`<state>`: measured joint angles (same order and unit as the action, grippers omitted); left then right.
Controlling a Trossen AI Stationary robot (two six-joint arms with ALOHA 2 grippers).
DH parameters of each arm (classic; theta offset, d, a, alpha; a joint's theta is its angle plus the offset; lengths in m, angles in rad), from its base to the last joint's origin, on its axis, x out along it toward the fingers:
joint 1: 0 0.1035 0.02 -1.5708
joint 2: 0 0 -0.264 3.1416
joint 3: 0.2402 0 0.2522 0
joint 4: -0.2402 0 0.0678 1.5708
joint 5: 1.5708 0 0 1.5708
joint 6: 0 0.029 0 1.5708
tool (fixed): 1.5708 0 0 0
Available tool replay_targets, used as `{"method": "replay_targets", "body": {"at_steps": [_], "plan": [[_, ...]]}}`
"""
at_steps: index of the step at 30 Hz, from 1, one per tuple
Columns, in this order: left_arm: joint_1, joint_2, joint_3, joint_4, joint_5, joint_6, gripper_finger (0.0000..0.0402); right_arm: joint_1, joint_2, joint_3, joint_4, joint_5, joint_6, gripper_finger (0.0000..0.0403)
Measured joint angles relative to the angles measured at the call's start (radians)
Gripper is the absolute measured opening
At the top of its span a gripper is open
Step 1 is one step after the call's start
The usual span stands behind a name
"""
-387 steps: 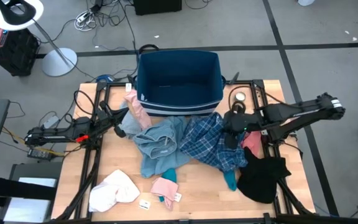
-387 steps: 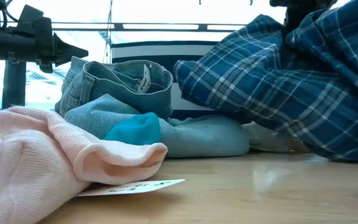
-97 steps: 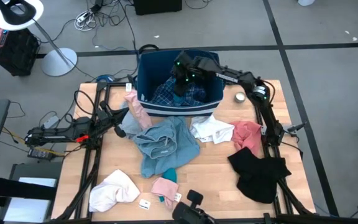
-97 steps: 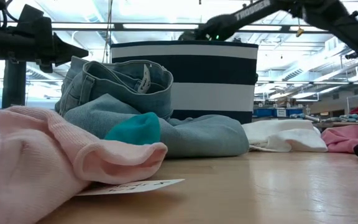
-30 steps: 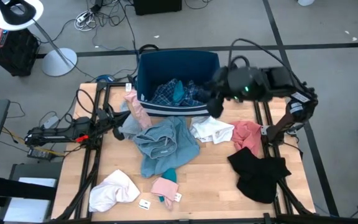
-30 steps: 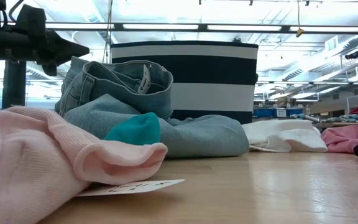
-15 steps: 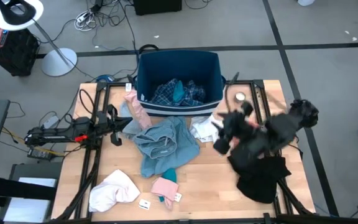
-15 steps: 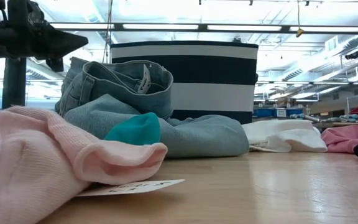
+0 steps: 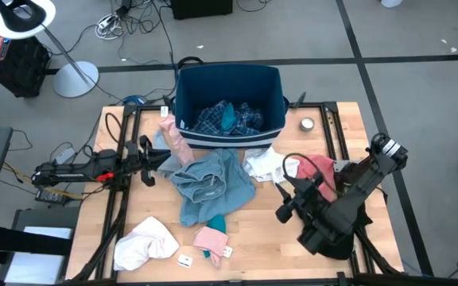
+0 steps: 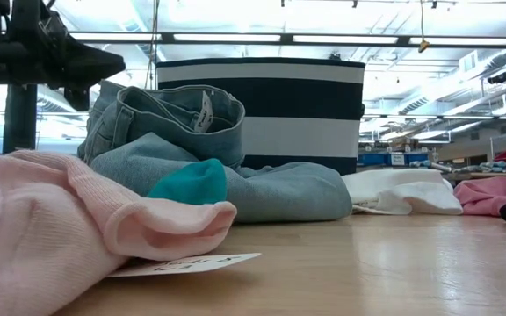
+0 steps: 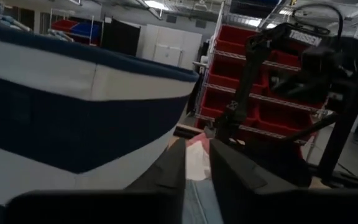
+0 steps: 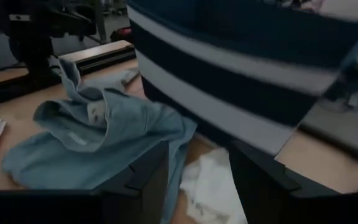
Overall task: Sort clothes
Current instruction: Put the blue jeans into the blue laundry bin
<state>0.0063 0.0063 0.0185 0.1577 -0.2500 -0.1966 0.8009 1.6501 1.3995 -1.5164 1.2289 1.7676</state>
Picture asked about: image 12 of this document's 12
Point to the grey-blue garment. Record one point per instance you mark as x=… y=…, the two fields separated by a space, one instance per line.
x=129 y=77

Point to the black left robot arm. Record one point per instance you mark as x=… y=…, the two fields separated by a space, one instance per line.
x=36 y=31

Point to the red item on case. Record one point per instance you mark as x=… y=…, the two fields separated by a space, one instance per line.
x=122 y=32

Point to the white t-shirt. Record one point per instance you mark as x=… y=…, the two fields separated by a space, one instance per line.
x=210 y=183

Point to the light blue denim shirt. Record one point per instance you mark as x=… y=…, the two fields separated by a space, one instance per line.
x=120 y=130

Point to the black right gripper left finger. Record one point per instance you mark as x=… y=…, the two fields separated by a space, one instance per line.
x=138 y=186

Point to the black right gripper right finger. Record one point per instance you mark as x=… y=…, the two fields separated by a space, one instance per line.
x=259 y=186

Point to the navy white-striped fabric basket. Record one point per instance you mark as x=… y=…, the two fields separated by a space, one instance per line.
x=228 y=71

